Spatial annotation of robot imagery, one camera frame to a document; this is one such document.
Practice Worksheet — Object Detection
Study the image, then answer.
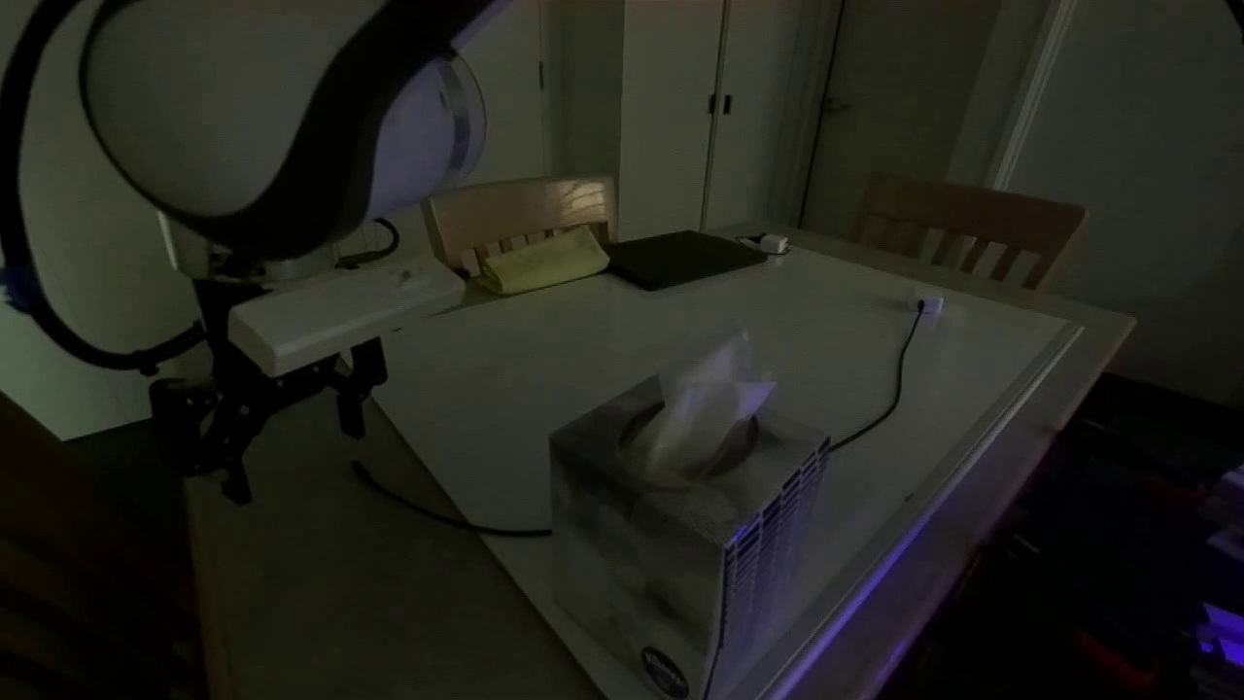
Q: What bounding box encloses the grey marbled tissue box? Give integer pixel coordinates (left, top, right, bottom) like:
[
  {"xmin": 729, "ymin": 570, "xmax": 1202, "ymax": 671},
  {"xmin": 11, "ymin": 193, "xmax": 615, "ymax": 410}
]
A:
[{"xmin": 545, "ymin": 372, "xmax": 831, "ymax": 700}]

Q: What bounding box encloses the flat black pad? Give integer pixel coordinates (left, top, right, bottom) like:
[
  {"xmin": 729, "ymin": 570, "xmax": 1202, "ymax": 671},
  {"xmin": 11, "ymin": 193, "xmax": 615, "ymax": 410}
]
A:
[{"xmin": 599, "ymin": 226, "xmax": 769, "ymax": 295}]

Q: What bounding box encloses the thin black cable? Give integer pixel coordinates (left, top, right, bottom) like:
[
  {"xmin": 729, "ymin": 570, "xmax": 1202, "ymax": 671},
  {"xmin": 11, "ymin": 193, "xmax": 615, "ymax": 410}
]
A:
[{"xmin": 345, "ymin": 299, "xmax": 929, "ymax": 539}]

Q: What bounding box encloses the wooden slatted chair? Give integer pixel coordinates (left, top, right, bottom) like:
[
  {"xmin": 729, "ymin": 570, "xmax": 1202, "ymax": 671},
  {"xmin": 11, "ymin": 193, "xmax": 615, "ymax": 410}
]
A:
[
  {"xmin": 852, "ymin": 173, "xmax": 1090, "ymax": 295},
  {"xmin": 423, "ymin": 172, "xmax": 618, "ymax": 282}
]

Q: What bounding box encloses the large white board mat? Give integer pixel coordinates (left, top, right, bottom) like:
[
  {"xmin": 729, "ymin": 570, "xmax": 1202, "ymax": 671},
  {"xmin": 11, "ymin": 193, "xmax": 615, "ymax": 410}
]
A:
[{"xmin": 345, "ymin": 235, "xmax": 1090, "ymax": 700}]

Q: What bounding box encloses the white tissue sheet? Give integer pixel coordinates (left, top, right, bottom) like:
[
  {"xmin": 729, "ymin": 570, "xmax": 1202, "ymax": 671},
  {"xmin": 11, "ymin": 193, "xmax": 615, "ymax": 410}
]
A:
[{"xmin": 638, "ymin": 328, "xmax": 779, "ymax": 482}]

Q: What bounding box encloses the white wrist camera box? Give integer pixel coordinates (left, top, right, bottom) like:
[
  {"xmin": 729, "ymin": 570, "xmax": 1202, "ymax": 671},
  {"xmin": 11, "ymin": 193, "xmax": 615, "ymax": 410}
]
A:
[{"xmin": 228, "ymin": 252, "xmax": 468, "ymax": 379}]

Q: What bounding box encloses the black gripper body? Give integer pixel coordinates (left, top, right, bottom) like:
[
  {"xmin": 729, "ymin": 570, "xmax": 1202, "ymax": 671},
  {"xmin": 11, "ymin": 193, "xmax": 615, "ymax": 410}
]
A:
[{"xmin": 145, "ymin": 269, "xmax": 394, "ymax": 478}]

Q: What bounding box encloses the white door with lever handle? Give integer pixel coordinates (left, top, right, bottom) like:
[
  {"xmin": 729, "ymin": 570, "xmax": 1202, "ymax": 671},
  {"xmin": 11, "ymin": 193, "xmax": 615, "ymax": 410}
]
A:
[{"xmin": 450, "ymin": 0, "xmax": 559, "ymax": 197}]

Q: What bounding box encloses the thick black arm hose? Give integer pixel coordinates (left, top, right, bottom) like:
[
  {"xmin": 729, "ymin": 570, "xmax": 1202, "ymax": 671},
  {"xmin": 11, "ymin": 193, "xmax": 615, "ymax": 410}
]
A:
[{"xmin": 0, "ymin": 0, "xmax": 209, "ymax": 379}]

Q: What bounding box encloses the yellow folded cloth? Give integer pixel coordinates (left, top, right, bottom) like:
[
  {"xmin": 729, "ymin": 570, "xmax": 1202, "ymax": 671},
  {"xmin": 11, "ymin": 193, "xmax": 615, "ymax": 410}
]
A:
[{"xmin": 472, "ymin": 229, "xmax": 615, "ymax": 299}]

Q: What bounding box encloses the white double door cabinet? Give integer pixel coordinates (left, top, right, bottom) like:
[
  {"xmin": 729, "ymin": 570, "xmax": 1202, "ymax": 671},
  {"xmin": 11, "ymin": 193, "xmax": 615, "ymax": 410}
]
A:
[{"xmin": 618, "ymin": 0, "xmax": 840, "ymax": 243}]

